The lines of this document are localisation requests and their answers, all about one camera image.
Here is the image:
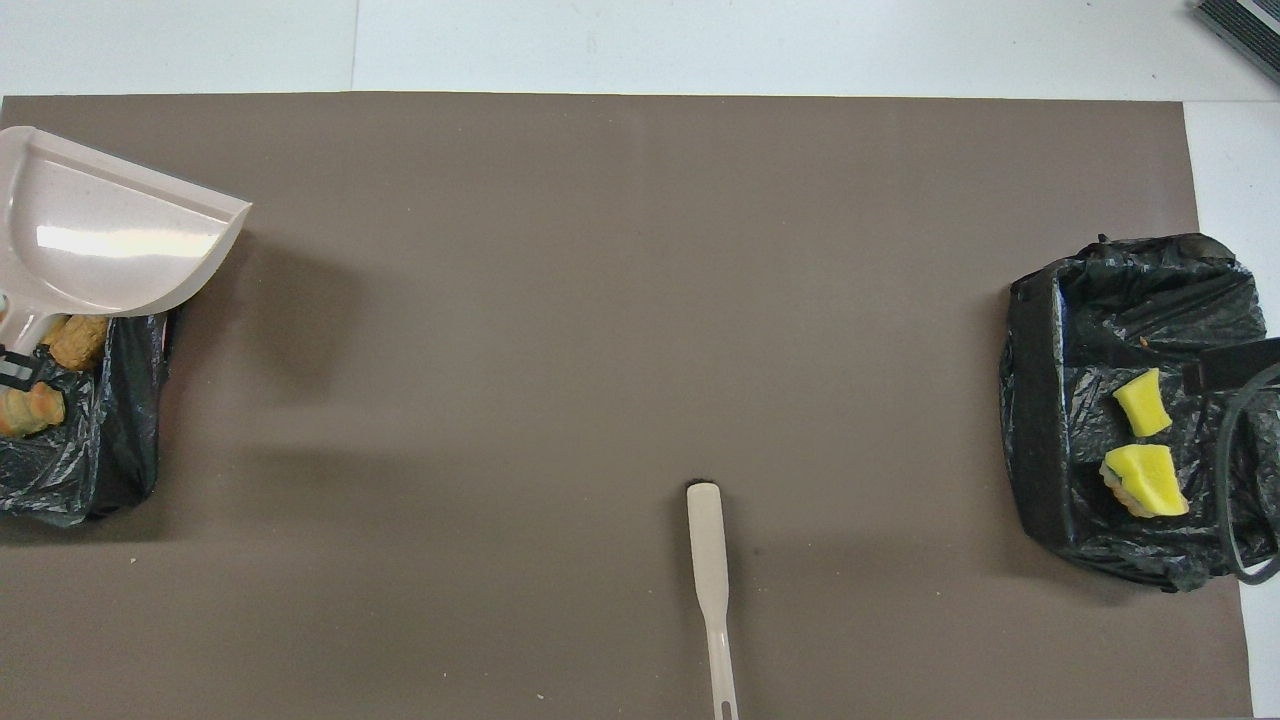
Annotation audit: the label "striped croissant bread piece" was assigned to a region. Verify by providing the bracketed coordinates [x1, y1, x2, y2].
[0, 382, 67, 440]

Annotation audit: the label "brown bread nugget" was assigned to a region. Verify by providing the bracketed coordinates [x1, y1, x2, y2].
[44, 315, 110, 372]

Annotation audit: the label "notched yellow sponge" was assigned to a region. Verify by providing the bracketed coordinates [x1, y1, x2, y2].
[1113, 368, 1173, 438]

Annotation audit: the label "yellow green sponge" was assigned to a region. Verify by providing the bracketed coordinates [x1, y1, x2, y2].
[1100, 443, 1191, 519]

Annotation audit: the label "beige plastic dustpan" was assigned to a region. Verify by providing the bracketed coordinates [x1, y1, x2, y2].
[0, 126, 253, 357]

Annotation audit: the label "beige brush black bristles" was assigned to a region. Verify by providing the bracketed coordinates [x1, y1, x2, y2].
[686, 481, 742, 720]

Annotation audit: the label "black bag bin pink rim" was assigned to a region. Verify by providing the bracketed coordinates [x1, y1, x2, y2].
[0, 310, 183, 529]

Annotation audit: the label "black bag lined bin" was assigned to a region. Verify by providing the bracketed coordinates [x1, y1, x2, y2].
[1000, 233, 1280, 593]

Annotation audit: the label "grey ribbed panel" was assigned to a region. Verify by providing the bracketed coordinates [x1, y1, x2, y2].
[1195, 0, 1280, 86]

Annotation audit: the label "brown table mat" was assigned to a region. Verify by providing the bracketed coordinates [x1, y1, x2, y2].
[0, 92, 1256, 720]

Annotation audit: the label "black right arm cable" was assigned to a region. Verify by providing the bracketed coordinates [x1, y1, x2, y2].
[1214, 362, 1280, 586]

